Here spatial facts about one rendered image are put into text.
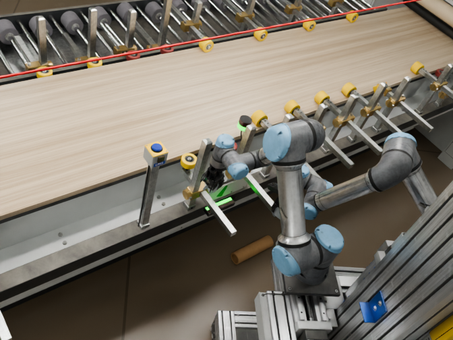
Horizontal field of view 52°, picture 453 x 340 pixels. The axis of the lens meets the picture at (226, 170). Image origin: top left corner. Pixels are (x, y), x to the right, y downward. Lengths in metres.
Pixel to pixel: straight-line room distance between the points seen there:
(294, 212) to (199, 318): 1.39
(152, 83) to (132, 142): 0.49
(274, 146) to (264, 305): 0.66
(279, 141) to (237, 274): 1.66
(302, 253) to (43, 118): 1.40
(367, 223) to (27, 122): 2.47
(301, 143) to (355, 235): 2.10
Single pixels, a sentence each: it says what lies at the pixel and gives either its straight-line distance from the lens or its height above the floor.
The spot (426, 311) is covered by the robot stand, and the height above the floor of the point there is 1.46.
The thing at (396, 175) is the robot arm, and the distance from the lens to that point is 1.78.
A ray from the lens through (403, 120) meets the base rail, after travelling 3.54.
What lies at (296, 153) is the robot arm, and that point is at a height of 1.54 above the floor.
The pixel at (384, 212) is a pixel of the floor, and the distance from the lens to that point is 3.86.
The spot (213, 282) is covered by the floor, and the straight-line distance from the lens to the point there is 2.97.
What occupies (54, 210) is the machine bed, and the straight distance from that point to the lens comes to 2.21.
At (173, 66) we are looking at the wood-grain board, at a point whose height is 0.90.
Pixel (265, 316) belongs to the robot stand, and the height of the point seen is 0.95.
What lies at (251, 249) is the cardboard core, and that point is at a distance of 3.07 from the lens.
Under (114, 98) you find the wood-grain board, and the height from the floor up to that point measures 0.90.
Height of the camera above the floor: 2.54
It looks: 46 degrees down
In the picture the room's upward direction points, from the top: 19 degrees clockwise
